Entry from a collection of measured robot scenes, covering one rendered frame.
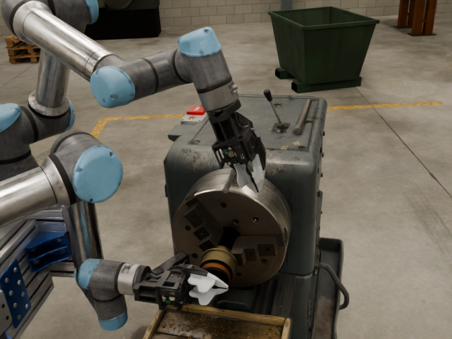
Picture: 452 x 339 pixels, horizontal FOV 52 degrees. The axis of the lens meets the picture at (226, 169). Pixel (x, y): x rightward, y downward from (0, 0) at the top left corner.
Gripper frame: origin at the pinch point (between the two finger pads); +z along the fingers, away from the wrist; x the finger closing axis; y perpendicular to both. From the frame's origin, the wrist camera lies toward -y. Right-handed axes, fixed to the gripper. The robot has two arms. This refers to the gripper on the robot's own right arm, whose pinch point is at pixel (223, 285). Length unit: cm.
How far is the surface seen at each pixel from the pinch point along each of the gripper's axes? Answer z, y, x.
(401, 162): 75, -301, -107
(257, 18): -184, -1008, -99
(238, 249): 1.4, -10.3, 3.1
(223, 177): -5.0, -22.9, 16.1
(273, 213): 9.1, -17.0, 10.2
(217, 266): -1.9, -2.4, 3.4
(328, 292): 23, -63, -54
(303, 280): 15.9, -31.6, -22.1
